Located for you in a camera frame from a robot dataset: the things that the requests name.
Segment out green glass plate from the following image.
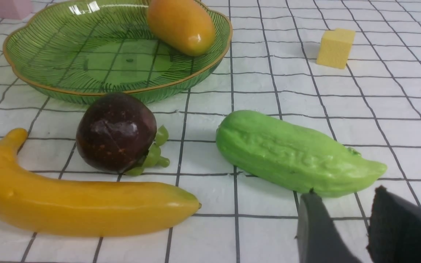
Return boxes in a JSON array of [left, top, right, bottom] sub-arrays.
[[3, 0, 233, 104]]

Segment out green toy cucumber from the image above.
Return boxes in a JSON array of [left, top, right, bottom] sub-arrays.
[[216, 110, 387, 198]]

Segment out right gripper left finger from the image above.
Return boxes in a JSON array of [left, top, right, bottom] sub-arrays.
[[296, 189, 360, 263]]

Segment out orange toy mango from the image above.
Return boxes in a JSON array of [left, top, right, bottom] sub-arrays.
[[147, 0, 216, 57]]

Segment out pink foam cube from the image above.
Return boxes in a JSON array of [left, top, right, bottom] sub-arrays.
[[0, 0, 33, 20]]

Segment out yellow toy banana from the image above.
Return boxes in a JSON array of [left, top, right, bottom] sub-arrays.
[[0, 128, 201, 237]]

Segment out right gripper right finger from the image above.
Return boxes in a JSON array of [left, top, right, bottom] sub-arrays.
[[367, 186, 421, 263]]

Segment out dark purple mangosteen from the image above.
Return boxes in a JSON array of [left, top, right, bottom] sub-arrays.
[[76, 92, 170, 175]]

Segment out yellow foam cube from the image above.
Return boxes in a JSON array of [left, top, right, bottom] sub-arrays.
[[316, 28, 356, 69]]

